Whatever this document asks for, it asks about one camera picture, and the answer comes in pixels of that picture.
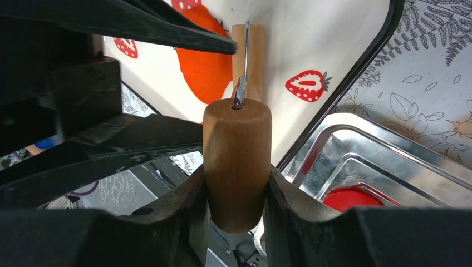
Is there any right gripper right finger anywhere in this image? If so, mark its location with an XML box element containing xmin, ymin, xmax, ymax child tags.
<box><xmin>263</xmin><ymin>167</ymin><xmax>471</xmax><ymax>266</ymax></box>

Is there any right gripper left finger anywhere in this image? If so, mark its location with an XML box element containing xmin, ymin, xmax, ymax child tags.
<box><xmin>1</xmin><ymin>167</ymin><xmax>210</xmax><ymax>266</ymax></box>

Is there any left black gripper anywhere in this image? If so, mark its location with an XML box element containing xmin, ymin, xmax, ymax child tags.
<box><xmin>1</xmin><ymin>0</ymin><xmax>237</xmax><ymax>207</ymax></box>

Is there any orange dough piece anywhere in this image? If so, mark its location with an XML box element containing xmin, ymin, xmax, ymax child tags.
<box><xmin>175</xmin><ymin>4</ymin><xmax>232</xmax><ymax>104</ymax></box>

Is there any wooden dough roller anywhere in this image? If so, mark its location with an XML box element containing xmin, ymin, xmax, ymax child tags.
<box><xmin>203</xmin><ymin>22</ymin><xmax>272</xmax><ymax>233</ymax></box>

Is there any strawberry print white tray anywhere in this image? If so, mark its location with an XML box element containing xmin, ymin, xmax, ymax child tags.
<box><xmin>104</xmin><ymin>1</ymin><xmax>405</xmax><ymax>165</ymax></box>

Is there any red dough disc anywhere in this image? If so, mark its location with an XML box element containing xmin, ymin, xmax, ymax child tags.
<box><xmin>322</xmin><ymin>183</ymin><xmax>402</xmax><ymax>212</ymax></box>

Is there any stainless steel tray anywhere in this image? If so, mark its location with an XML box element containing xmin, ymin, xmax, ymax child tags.
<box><xmin>282</xmin><ymin>113</ymin><xmax>471</xmax><ymax>208</ymax></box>

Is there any floral pattern table mat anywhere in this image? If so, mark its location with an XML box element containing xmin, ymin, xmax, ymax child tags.
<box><xmin>335</xmin><ymin>0</ymin><xmax>471</xmax><ymax>167</ymax></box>

